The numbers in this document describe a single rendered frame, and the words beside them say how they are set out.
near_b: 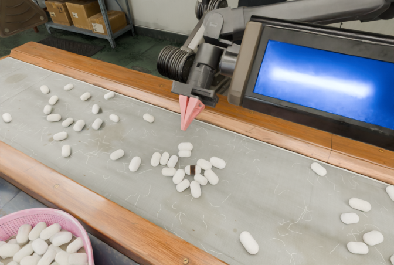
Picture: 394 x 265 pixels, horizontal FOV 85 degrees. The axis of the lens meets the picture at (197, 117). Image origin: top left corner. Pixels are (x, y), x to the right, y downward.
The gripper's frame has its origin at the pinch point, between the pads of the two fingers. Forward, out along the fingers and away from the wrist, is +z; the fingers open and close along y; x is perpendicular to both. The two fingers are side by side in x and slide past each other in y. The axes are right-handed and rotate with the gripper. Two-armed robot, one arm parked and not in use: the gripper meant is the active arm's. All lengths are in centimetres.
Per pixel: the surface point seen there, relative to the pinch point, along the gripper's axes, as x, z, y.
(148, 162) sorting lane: 0.8, 10.9, -6.2
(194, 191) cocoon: -2.5, 12.0, 7.6
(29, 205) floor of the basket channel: -6.0, 29.0, -28.2
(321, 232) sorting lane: 1.4, 10.8, 32.2
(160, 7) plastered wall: 159, -126, -135
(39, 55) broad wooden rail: 13, -9, -73
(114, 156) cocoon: -2.3, 11.8, -13.6
